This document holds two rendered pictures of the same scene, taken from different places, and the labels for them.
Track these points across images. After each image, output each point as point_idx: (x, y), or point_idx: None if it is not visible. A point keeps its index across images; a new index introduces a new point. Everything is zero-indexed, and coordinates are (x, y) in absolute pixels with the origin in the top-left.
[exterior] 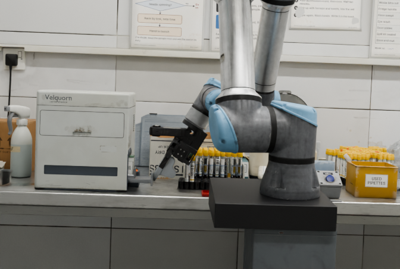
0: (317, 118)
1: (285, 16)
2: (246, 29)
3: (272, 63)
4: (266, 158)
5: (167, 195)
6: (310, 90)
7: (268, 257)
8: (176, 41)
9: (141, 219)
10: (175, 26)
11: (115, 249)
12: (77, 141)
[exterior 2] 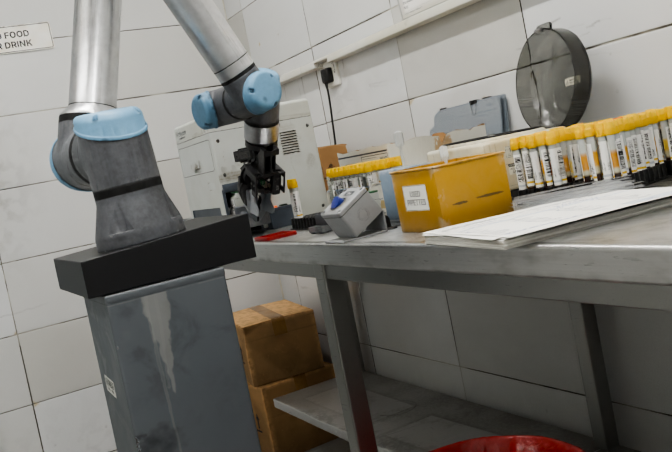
0: (641, 55)
1: None
2: (79, 22)
3: (196, 40)
4: None
5: None
6: (617, 2)
7: (94, 330)
8: None
9: None
10: None
11: (452, 308)
12: (198, 180)
